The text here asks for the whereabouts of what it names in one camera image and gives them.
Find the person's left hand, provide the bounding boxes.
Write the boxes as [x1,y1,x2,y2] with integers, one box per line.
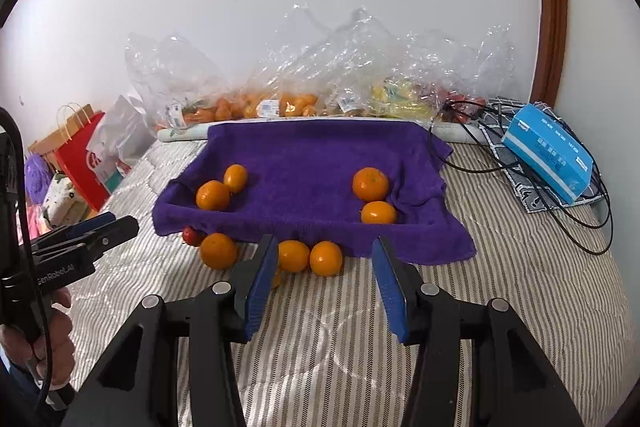
[0,289,73,388]

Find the blue tissue box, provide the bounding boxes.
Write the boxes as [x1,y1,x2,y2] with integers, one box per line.
[501,103,594,206]

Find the clear bag of carrots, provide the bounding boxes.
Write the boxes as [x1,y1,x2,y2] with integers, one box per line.
[125,32,226,128]

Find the small orange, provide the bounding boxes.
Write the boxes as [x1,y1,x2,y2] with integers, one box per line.
[360,201,398,225]
[223,164,249,194]
[195,180,232,212]
[199,232,238,270]
[277,240,311,273]
[309,241,344,277]

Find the striped bed sheet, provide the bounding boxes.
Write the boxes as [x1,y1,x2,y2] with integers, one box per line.
[65,139,633,427]

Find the red paper bag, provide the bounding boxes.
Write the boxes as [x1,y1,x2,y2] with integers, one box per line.
[54,112,112,212]

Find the white spotted plush toy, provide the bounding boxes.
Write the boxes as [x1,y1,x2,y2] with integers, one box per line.
[40,174,93,228]

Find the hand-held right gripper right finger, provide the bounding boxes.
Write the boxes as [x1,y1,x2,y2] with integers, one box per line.
[371,235,586,427]

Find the large orange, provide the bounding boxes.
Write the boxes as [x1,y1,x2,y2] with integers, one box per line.
[352,167,390,202]

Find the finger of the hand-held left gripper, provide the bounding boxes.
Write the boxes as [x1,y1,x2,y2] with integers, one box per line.
[30,212,117,253]
[31,215,140,265]

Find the brown wooden door frame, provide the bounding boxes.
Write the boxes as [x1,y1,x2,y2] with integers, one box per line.
[527,0,569,108]

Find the clear bag of red fruit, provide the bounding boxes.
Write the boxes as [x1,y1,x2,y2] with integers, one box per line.
[425,22,516,122]

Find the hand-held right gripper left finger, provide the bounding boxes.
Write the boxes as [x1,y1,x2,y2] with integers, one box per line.
[60,234,280,427]

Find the black white patterned cloth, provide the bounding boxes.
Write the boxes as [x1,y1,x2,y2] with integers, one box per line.
[477,97,603,214]

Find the purple towel-lined tray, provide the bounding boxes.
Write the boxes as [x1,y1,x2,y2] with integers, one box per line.
[152,119,477,265]

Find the clear bag of yellow fruit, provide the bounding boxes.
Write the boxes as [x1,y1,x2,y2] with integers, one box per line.
[320,7,441,120]

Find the brown paper bag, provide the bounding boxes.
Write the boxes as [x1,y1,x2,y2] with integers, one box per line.
[27,103,96,158]

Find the purple plush toy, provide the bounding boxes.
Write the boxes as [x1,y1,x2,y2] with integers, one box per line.
[24,153,55,208]

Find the white plastic bag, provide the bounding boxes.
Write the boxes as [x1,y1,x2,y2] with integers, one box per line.
[87,94,158,195]

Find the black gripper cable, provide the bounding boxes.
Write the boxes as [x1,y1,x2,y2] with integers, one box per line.
[0,107,66,413]

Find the black cables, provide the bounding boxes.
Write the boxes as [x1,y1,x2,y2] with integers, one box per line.
[425,99,613,256]

